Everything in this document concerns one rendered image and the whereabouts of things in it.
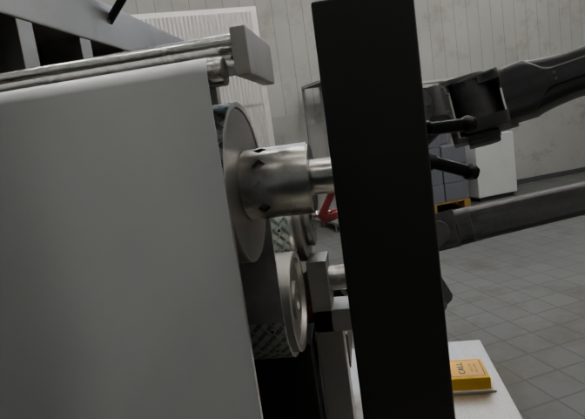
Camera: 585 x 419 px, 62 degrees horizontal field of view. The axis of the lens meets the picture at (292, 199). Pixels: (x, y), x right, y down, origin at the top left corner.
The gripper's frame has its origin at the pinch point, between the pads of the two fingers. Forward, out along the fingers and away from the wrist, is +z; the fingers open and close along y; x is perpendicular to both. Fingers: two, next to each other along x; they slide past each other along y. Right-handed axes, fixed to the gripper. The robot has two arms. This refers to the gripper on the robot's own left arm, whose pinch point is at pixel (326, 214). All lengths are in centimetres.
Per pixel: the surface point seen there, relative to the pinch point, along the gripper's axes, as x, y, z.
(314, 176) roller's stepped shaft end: 5.4, -24.3, -7.4
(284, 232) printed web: 2.6, -4.5, 4.6
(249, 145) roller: 11.9, -19.6, -4.2
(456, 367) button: -37.6, 17.7, 7.3
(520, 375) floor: -145, 177, 30
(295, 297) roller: -3.4, -11.9, 7.0
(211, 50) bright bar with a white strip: 17.5, -29.6, -9.7
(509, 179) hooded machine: -217, 680, -71
